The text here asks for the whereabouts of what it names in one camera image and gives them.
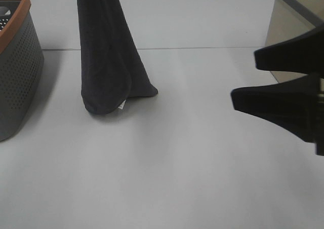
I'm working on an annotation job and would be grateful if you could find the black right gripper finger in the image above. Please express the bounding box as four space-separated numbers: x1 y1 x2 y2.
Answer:
254 25 323 74

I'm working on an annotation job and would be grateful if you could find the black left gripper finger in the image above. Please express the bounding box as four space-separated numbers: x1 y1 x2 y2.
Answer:
231 73 323 144

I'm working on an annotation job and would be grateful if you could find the dark navy towel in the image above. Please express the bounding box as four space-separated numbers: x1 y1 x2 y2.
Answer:
77 0 158 115

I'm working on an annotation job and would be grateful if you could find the beige bin grey rim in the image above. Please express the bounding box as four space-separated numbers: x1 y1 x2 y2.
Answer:
264 0 324 85

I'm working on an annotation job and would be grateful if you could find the grey perforated basket orange rim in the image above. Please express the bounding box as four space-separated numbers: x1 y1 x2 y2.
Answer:
1 0 44 141

